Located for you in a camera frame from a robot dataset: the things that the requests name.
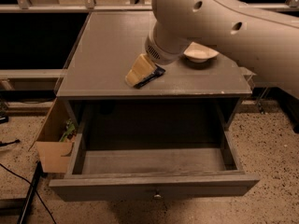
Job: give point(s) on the dark blue rxbar wrapper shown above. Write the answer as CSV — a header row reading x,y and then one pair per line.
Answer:
x,y
158,72

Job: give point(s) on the grey open top drawer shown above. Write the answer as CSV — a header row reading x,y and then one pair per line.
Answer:
x,y
113,160

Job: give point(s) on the white paper bowl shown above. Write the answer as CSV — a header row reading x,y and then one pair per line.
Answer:
x,y
198,53

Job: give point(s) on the brown cardboard box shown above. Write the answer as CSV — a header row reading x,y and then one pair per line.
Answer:
x,y
54,153

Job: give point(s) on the metal railing frame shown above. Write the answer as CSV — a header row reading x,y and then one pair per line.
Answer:
x,y
44,6

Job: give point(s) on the grey wooden cabinet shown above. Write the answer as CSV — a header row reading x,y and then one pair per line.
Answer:
x,y
106,51

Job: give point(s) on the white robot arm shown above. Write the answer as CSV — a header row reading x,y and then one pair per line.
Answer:
x,y
265,42

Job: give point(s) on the black metal floor bar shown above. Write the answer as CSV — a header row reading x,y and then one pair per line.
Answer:
x,y
25,211

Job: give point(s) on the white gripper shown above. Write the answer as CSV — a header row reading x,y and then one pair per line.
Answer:
x,y
156,53

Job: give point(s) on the green item in box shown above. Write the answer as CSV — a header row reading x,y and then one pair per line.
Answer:
x,y
69,131

